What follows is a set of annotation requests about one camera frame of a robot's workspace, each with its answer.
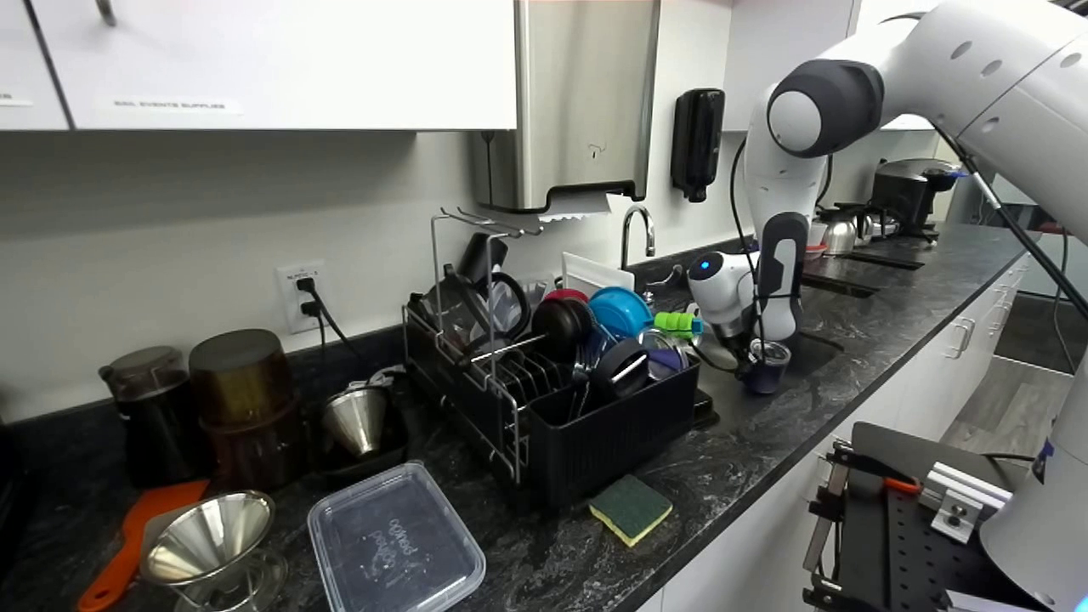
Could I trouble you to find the chrome sink faucet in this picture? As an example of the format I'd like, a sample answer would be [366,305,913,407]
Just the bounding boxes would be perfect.
[616,204,662,274]

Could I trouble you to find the black dish drying rack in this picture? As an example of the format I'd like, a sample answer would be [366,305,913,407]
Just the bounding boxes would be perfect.
[402,199,706,509]

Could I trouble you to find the white plastic container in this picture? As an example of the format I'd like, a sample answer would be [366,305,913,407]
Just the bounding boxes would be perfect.
[557,247,639,300]

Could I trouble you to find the teal bowl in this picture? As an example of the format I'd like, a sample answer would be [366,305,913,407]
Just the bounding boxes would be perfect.
[585,282,659,342]

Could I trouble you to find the black mug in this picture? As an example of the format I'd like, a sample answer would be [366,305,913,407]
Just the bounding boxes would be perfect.
[449,226,508,290]

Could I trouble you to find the stainless paper towel dispenser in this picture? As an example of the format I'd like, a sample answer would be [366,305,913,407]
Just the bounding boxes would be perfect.
[470,0,662,217]

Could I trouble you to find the small steel pitcher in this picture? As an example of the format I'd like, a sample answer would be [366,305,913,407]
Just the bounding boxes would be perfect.
[324,362,410,460]

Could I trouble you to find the green and yellow sponge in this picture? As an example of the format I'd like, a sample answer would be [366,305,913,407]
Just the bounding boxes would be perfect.
[585,468,681,552]

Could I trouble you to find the clear plastic container lid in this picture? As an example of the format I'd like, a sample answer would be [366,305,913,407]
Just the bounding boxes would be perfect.
[301,454,488,612]

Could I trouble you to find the long black counter mat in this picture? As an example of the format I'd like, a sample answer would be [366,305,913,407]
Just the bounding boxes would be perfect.
[800,268,880,301]

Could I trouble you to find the brown translucent canister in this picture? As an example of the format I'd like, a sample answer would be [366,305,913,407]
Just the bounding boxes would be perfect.
[184,325,307,493]

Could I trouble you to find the wide white upper cabinet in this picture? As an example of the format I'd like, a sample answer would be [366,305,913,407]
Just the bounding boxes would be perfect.
[27,0,523,133]

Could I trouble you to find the white lower cabinets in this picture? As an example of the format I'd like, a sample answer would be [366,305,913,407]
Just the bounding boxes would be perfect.
[635,252,1039,612]

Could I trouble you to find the black coffee machine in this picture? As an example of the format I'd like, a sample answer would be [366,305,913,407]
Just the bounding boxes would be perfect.
[862,156,967,245]

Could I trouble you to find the black canister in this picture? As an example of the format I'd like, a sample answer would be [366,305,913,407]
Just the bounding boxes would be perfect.
[95,342,197,490]

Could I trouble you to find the steel funnel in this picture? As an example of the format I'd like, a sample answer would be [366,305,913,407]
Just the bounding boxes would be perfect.
[138,485,283,612]

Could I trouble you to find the robot mounting table with clamps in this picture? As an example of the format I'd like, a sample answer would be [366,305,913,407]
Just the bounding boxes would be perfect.
[800,418,1019,612]

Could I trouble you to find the black floor mat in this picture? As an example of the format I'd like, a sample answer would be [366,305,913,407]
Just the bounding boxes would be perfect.
[992,290,1088,376]

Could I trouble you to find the narrow white upper cabinet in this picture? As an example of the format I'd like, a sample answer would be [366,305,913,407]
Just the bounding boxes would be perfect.
[0,0,73,133]

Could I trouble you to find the black power cord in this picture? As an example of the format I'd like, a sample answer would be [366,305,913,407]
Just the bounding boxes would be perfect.
[292,273,359,358]

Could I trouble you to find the black wall soap dispenser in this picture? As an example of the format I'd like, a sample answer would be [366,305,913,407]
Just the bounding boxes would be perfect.
[666,84,732,208]

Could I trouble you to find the white wall outlet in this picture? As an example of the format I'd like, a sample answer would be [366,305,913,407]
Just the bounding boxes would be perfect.
[276,257,334,336]

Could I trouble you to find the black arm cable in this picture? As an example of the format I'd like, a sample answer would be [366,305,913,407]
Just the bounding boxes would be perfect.
[923,111,1088,334]

